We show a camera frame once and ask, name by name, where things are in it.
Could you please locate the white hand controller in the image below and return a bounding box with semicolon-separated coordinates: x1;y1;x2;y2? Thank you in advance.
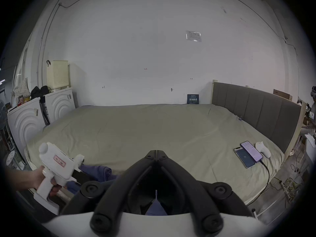
255;141;271;158

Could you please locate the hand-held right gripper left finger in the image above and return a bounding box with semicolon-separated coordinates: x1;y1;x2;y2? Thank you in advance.
60;150;157;233

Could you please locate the smartphone with pale screen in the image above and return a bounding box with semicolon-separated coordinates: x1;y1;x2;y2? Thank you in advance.
233;147;256;169

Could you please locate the smartphone with purple screen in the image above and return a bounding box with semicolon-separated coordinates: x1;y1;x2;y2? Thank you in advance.
240;141;263;162

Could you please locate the standing fan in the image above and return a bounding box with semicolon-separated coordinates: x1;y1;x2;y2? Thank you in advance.
0;99;8;131

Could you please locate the floral patterned bag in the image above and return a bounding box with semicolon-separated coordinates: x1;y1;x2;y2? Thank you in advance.
13;78;31;101

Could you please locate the person's left hand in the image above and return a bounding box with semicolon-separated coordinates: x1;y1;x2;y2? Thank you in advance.
30;166;65;197

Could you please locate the bed with beige sheet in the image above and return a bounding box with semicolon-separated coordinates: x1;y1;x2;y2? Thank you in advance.
25;104;286;207

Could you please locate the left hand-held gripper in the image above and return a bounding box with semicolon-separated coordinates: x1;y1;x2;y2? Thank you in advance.
33;142;85;216

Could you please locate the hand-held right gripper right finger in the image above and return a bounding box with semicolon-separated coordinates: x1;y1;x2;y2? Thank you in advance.
157;150;255;234

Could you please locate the dark blue shirt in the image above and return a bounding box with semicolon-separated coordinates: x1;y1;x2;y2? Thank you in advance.
66;163;169;216

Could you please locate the brown carton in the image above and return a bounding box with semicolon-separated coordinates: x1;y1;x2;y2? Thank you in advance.
273;89;293;101

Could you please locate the black charging cable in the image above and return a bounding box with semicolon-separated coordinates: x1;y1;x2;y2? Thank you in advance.
259;160;271;191

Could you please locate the black bag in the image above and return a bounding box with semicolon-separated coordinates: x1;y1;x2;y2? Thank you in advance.
30;85;51;100

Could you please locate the grey padded headboard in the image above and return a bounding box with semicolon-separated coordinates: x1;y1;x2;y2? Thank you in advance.
212;82;303;155

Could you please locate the white power strip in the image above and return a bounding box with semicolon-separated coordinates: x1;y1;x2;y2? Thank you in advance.
278;180;294;200

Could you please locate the cream laundry basket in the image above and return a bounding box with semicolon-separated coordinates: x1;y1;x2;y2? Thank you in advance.
46;60;70;90

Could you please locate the person's left forearm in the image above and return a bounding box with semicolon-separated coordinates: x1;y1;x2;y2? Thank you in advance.
4;168;31;191

